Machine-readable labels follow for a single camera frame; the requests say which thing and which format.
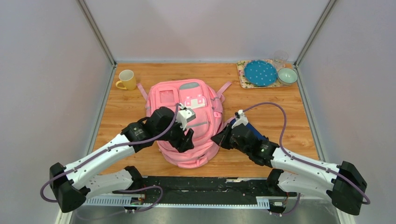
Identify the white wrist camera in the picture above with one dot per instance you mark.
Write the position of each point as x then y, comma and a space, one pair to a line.
184, 116
239, 119

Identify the pale green bowl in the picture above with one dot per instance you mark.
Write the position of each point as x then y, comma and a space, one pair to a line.
287, 76

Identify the clear drinking glass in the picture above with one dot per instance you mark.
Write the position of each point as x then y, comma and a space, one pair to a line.
280, 58

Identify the floral placemat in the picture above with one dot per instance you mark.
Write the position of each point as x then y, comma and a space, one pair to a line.
246, 84

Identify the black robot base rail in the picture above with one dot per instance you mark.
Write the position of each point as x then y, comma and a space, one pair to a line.
205, 190

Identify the pink student backpack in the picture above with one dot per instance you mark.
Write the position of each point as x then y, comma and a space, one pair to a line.
207, 105

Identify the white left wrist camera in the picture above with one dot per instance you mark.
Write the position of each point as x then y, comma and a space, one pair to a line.
184, 116

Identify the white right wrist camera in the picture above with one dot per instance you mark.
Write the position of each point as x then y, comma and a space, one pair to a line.
239, 119

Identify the yellow mug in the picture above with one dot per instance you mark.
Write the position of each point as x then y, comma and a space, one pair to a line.
127, 80

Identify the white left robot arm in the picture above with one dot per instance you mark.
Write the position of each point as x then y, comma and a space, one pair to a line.
71, 185

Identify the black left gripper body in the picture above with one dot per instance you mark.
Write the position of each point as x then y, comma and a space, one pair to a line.
175, 137

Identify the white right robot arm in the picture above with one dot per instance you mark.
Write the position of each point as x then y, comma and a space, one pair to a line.
342, 184

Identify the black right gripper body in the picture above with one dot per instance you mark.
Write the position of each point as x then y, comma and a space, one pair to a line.
232, 145

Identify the blue polka dot plate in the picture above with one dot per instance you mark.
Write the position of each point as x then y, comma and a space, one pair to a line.
260, 73

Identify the blue glasses case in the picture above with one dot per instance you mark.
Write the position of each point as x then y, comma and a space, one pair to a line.
255, 131

